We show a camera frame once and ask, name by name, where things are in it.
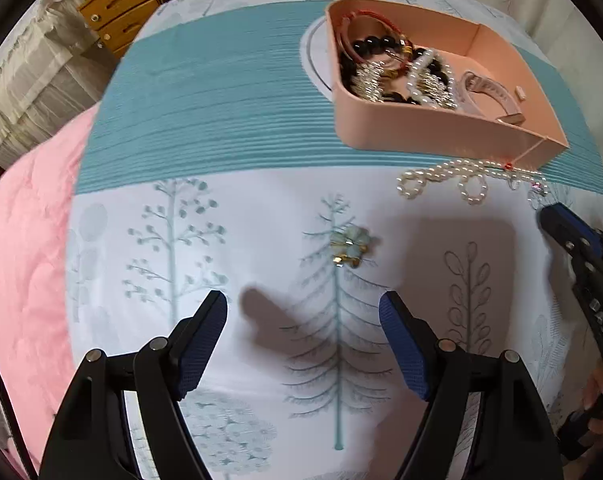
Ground long white pearl necklace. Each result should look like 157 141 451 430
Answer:
395 157 550 206

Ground crystal pearl bracelet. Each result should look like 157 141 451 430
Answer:
353 46 458 111

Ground green flower brooch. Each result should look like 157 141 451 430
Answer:
330 224 371 269

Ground pink jewelry tray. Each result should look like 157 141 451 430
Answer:
325 0 569 169

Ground black bead bracelet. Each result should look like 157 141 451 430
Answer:
338 34 456 104

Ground red string bracelet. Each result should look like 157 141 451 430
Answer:
338 8 415 74

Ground person's hand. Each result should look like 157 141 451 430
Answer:
581 361 603 434

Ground pink quilt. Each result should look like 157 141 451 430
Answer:
0 106 99 460

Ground tree print tablecloth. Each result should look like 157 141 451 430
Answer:
66 0 603 479

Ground cream lace covered furniture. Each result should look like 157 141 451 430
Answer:
0 0 117 169

